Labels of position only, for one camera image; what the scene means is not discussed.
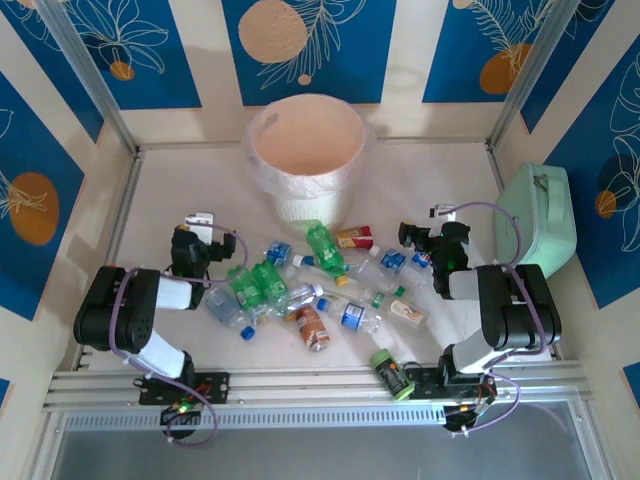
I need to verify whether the clear bottle blue white label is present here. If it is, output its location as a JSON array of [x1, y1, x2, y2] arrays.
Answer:
[[409, 249, 434, 289]]

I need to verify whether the crushed green plastic bottle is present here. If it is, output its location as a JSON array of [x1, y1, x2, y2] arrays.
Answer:
[[249, 259, 289, 306], [228, 267, 261, 309]]

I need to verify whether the red yellow label bottle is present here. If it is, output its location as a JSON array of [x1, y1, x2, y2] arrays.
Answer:
[[335, 224, 375, 250]]

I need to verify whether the blue tinted crushed bottle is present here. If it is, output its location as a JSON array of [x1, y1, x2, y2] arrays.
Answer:
[[204, 287, 256, 341]]

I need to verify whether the clear bottle green cap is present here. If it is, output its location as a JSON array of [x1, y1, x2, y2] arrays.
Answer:
[[349, 257, 406, 297]]

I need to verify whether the green bottle yellow cap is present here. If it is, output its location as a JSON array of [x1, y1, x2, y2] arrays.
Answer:
[[305, 223, 350, 287]]

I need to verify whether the crushed clear bottle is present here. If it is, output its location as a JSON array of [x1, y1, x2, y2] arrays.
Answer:
[[284, 281, 326, 316]]

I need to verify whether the clear bottle blue cloud label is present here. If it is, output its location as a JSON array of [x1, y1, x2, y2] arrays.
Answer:
[[316, 297, 384, 336]]

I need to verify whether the brown label coffee bottle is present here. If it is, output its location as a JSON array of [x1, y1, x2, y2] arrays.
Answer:
[[294, 304, 332, 354]]

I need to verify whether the clear plastic bin liner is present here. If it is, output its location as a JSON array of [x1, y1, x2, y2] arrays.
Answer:
[[241, 99, 380, 201]]

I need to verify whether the white plastic waste bin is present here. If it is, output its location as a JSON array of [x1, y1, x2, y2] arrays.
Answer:
[[248, 93, 367, 225]]

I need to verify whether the mint green medicine bag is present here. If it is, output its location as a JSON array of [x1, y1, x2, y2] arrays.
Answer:
[[494, 161, 579, 281]]

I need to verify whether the green black can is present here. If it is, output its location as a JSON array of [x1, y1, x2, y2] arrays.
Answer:
[[368, 348, 416, 403]]

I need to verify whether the black left base connector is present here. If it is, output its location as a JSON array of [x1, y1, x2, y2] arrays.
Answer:
[[158, 402, 205, 442]]

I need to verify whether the black base connector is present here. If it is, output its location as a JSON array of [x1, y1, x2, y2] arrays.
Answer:
[[442, 397, 496, 439], [158, 402, 205, 442]]

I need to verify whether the black right base connector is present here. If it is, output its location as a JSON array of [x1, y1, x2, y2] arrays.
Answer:
[[442, 397, 496, 439]]

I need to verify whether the grey metal panel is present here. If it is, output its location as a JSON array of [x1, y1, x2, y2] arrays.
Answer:
[[29, 399, 614, 480]]

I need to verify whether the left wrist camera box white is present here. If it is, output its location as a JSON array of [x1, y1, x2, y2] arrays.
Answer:
[[182, 212, 217, 237]]

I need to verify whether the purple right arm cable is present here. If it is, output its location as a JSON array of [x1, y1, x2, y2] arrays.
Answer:
[[449, 201, 549, 436]]

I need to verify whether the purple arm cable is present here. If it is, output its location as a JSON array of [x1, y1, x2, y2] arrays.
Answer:
[[108, 223, 250, 448], [449, 201, 549, 436]]

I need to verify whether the aluminium table edge rail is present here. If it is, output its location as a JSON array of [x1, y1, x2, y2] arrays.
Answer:
[[487, 144, 509, 194], [72, 149, 147, 374]]

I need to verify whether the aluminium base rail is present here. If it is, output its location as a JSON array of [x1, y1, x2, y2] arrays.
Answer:
[[42, 358, 592, 415]]

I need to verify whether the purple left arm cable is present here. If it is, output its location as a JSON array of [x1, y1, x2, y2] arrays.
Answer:
[[108, 223, 250, 448]]

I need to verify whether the slotted grey cable duct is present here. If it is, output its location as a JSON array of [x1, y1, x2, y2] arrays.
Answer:
[[60, 405, 447, 432]]

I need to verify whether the aluminium frame post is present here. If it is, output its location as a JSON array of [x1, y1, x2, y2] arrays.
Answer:
[[487, 0, 579, 151], [35, 0, 140, 156]]

